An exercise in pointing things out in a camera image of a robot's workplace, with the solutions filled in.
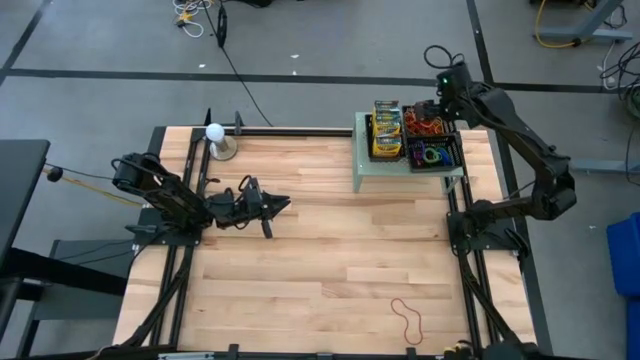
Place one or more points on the grey side cart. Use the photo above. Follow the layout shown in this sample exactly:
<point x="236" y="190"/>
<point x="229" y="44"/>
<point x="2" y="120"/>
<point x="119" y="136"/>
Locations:
<point x="75" y="300"/>

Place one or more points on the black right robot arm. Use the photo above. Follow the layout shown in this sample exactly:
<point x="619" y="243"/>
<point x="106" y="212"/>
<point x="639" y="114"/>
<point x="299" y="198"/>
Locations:
<point x="525" y="135"/>

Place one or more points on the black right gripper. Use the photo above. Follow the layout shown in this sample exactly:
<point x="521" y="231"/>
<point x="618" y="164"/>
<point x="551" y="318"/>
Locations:
<point x="439" y="111"/>

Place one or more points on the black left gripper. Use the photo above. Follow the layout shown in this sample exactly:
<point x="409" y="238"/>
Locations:
<point x="250" y="205"/>

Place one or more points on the blue coil wristband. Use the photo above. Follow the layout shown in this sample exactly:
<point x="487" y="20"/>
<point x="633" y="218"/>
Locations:
<point x="446" y="157"/>

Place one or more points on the black plastic mesh basket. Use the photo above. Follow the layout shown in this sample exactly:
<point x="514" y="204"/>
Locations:
<point x="369" y="150"/>
<point x="457" y="160"/>
<point x="450" y="127"/>

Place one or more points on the white bulb desk lamp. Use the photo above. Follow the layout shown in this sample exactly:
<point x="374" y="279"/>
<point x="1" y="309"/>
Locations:
<point x="220" y="142"/>

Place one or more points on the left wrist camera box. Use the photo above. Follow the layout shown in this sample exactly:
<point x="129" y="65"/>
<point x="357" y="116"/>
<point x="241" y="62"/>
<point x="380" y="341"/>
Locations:
<point x="220" y="202"/>

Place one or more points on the black desk top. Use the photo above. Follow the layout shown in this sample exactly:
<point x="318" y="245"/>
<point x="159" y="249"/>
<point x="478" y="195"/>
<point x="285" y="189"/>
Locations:
<point x="22" y="190"/>

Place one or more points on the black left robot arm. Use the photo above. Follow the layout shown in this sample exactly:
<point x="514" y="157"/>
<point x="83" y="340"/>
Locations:
<point x="165" y="192"/>

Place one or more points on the orange rubber band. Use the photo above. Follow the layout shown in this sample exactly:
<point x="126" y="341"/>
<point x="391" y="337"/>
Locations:
<point x="435" y="131"/>

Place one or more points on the grey desk foot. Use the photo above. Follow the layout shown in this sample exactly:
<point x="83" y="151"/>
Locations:
<point x="605" y="166"/>

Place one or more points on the purple coil wristband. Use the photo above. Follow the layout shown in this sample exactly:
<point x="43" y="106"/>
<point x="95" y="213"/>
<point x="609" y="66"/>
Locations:
<point x="417" y="155"/>
<point x="419" y="146"/>

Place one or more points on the sage green metal riser shelf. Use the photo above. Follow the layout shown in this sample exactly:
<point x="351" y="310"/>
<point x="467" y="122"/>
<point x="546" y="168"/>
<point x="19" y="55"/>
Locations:
<point x="359" y="160"/>

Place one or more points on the blue plastic bin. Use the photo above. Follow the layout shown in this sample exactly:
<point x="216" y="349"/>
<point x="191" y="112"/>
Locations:
<point x="625" y="260"/>

